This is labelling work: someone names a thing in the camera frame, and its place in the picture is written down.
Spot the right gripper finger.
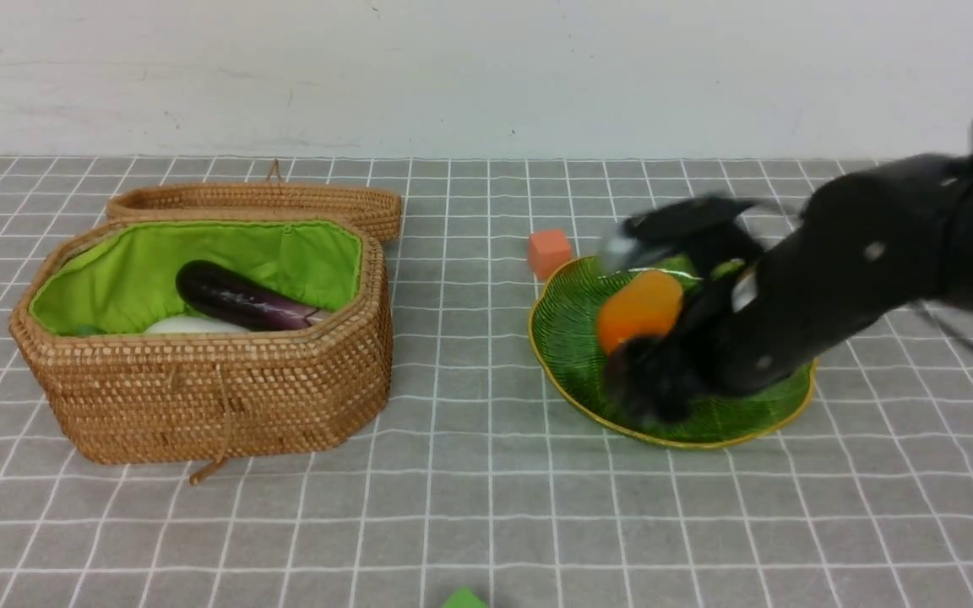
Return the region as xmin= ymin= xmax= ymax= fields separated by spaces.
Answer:
xmin=603 ymin=334 xmax=709 ymax=427

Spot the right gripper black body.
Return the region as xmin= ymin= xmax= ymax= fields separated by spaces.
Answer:
xmin=672 ymin=228 xmax=884 ymax=398

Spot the orange mango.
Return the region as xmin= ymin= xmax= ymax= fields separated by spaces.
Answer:
xmin=595 ymin=269 xmax=684 ymax=356

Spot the purple eggplant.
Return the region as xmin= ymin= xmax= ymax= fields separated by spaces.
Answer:
xmin=175 ymin=259 xmax=332 ymax=332

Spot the white round vegetable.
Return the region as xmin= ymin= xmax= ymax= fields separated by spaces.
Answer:
xmin=144 ymin=315 xmax=247 ymax=334

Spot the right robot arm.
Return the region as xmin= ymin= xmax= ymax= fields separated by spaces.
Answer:
xmin=598 ymin=155 xmax=973 ymax=424

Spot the green glass plate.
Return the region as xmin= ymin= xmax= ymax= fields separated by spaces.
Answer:
xmin=528 ymin=257 xmax=816 ymax=449

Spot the orange foam cube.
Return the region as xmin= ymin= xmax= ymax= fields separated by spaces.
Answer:
xmin=526 ymin=228 xmax=573 ymax=282

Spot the grey checked tablecloth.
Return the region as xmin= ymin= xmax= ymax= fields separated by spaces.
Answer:
xmin=0 ymin=157 xmax=973 ymax=607

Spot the green foam block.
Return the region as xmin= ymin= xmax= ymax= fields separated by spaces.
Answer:
xmin=440 ymin=588 xmax=490 ymax=608

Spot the woven basket lid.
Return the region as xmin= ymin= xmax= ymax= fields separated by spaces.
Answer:
xmin=105 ymin=160 xmax=403 ymax=242

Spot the woven rattan basket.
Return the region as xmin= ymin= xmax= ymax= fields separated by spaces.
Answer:
xmin=10 ymin=210 xmax=394 ymax=482

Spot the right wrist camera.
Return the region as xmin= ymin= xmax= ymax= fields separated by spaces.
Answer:
xmin=597 ymin=195 xmax=765 ymax=278

